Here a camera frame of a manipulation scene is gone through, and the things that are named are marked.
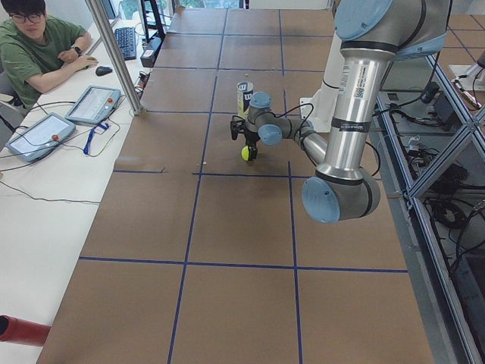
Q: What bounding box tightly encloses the teach pendant tablet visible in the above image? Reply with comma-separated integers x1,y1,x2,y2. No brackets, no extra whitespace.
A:
65,86,121,125
6,113,76,162

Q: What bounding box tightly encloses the aluminium frame post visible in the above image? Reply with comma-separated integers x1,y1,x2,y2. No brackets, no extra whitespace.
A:
86,0,143,115

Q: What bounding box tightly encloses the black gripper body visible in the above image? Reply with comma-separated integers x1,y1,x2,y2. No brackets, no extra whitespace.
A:
243,129,260,147

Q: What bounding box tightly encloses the man in green shirt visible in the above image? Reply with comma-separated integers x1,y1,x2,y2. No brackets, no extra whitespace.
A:
1,1,99,110

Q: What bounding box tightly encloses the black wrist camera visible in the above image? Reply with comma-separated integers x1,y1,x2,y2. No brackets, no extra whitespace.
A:
230,115,246,140

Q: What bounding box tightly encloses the blue lanyard badge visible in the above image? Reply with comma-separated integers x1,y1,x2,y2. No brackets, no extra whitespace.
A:
83,122,109,155

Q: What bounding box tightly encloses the black box on table edge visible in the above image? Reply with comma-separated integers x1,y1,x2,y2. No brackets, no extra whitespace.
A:
140,36,162,68

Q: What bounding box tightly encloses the clear tennis ball can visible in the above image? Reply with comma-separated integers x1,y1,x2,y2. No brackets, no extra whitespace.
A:
236,80,254,118

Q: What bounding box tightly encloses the teach pendant tablet near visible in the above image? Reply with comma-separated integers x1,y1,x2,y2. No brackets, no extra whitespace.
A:
6,113,76,162

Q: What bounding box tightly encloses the red cylinder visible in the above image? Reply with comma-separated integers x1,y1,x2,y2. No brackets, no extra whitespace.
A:
1,315,51,347

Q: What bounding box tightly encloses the aluminium frame rack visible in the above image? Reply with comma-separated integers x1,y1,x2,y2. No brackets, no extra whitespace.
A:
374,54,484,363

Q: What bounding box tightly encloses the black keyboard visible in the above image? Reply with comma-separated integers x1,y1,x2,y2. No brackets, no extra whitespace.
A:
114,27,136,61

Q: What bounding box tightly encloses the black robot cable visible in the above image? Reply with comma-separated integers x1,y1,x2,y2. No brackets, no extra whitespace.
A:
273,102,315,152

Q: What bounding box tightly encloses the black computer mouse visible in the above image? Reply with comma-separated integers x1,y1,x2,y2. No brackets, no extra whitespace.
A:
95,66,113,77

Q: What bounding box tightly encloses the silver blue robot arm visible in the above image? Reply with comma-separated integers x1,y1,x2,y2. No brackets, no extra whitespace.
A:
230,1,452,223

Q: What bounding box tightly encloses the yellow tennis ball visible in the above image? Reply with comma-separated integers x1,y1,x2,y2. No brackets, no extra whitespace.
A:
241,146,251,162

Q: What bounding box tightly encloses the teach pendant tablet far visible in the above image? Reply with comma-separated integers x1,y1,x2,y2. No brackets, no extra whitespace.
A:
65,86,121,125

